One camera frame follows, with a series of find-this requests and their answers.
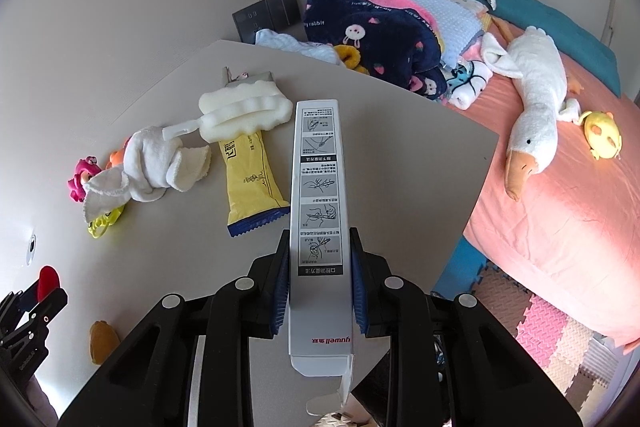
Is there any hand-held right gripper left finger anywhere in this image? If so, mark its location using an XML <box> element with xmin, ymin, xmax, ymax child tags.
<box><xmin>57</xmin><ymin>229</ymin><xmax>291</xmax><ymax>427</ymax></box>

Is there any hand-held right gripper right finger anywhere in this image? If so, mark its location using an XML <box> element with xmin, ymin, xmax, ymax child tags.
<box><xmin>349</xmin><ymin>227</ymin><xmax>584</xmax><ymax>427</ymax></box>

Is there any yellow snack packet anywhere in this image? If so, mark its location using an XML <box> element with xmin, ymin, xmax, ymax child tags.
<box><xmin>219</xmin><ymin>129</ymin><xmax>292</xmax><ymax>239</ymax></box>

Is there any yellow green plastic toy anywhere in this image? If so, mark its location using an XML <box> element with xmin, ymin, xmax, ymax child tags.
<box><xmin>86</xmin><ymin>205</ymin><xmax>125</xmax><ymax>239</ymax></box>

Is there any long white printed carton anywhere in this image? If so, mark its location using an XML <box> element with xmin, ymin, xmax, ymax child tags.
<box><xmin>287</xmin><ymin>99</ymin><xmax>370</xmax><ymax>418</ymax></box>

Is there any pink bear toy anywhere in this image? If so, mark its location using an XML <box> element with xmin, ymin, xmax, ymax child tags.
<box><xmin>68</xmin><ymin>156</ymin><xmax>109</xmax><ymax>204</ymax></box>

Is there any white foam sponge brush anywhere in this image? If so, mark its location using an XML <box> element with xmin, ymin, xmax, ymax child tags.
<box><xmin>160</xmin><ymin>79</ymin><xmax>294</xmax><ymax>146</ymax></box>

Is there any white terry cloth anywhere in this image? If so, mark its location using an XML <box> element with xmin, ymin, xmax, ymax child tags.
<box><xmin>81</xmin><ymin>124</ymin><xmax>213</xmax><ymax>224</ymax></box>

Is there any orange brown small toy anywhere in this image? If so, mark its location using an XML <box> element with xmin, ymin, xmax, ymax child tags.
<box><xmin>89</xmin><ymin>320</ymin><xmax>121</xmax><ymax>366</ymax></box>

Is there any foam puzzle floor mat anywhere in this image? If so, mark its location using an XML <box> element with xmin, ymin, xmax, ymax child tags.
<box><xmin>430</xmin><ymin>237</ymin><xmax>627</xmax><ymax>427</ymax></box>

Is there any salmon pink bed sheet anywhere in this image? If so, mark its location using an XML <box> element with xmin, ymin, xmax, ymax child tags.
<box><xmin>440</xmin><ymin>14</ymin><xmax>640</xmax><ymax>351</ymax></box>

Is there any grey corner guard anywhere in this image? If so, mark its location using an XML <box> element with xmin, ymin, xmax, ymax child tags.
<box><xmin>221</xmin><ymin>66</ymin><xmax>278</xmax><ymax>88</ymax></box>

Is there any white cartoon print cloth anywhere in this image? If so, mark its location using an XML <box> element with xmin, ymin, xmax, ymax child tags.
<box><xmin>442</xmin><ymin>59</ymin><xmax>494</xmax><ymax>110</ymax></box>

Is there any yellow flower plush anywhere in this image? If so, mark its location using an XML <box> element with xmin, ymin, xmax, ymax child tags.
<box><xmin>334</xmin><ymin>44</ymin><xmax>369</xmax><ymax>73</ymax></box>

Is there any light blue quilted cloth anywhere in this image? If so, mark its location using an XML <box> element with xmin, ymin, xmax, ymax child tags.
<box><xmin>255</xmin><ymin>28</ymin><xmax>346</xmax><ymax>66</ymax></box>

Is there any navy rabbit print blanket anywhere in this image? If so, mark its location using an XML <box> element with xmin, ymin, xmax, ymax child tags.
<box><xmin>303</xmin><ymin>0</ymin><xmax>451</xmax><ymax>102</ymax></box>

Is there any white goose plush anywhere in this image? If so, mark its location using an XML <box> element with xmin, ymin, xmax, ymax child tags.
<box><xmin>480</xmin><ymin>26</ymin><xmax>582</xmax><ymax>200</ymax></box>

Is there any light blue textured blanket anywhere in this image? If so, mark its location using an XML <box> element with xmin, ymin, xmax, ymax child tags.
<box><xmin>411</xmin><ymin>0</ymin><xmax>489</xmax><ymax>68</ymax></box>

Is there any yellow chick plush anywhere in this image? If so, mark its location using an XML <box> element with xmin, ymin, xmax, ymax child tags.
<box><xmin>579</xmin><ymin>109</ymin><xmax>624</xmax><ymax>162</ymax></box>

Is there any teal pillow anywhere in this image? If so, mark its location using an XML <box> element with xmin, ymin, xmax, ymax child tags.
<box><xmin>445</xmin><ymin>0</ymin><xmax>622</xmax><ymax>97</ymax></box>

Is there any black wall socket panel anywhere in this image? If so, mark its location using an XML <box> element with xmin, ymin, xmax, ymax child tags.
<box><xmin>232</xmin><ymin>0</ymin><xmax>301</xmax><ymax>43</ymax></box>

